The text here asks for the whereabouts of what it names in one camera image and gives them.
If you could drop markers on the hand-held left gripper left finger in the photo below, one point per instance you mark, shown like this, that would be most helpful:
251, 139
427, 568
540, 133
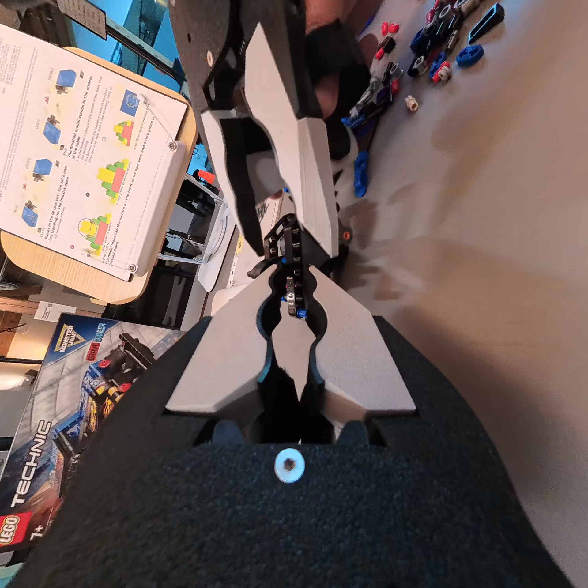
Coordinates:
216, 367

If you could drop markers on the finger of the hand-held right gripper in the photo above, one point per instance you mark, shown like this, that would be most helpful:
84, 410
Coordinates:
307, 183
216, 138

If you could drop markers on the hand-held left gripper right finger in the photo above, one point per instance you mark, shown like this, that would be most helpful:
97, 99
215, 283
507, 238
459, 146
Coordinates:
363, 367

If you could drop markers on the lego motor chassis assembly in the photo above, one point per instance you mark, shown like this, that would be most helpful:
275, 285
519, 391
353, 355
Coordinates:
275, 239

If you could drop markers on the black bent lego beam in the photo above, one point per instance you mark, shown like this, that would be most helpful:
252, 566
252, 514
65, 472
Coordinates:
294, 257

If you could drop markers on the lego instruction booklet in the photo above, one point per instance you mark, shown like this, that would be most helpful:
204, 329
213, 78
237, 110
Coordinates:
271, 216

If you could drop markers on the blue curved lego panel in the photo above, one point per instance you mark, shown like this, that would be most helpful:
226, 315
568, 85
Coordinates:
361, 172

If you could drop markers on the pile of small lego pins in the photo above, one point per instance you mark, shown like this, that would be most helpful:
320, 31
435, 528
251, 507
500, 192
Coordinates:
372, 101

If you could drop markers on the tan lego pin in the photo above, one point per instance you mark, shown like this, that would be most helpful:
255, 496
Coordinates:
412, 103

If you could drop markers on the lego set box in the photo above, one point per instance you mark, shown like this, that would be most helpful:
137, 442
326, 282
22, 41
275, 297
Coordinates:
69, 390

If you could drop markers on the person's right hand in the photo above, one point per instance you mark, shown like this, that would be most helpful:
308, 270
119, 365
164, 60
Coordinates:
330, 9

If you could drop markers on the orange traffic cone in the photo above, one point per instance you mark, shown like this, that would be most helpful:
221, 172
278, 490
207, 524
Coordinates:
205, 176

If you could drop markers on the instruction sheet board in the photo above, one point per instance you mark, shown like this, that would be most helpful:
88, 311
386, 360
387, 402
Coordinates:
92, 160

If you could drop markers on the white paper label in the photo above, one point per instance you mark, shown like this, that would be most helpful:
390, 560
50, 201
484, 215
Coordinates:
55, 311

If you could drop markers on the cluster of red blue connectors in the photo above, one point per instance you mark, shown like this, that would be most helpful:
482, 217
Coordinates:
436, 36

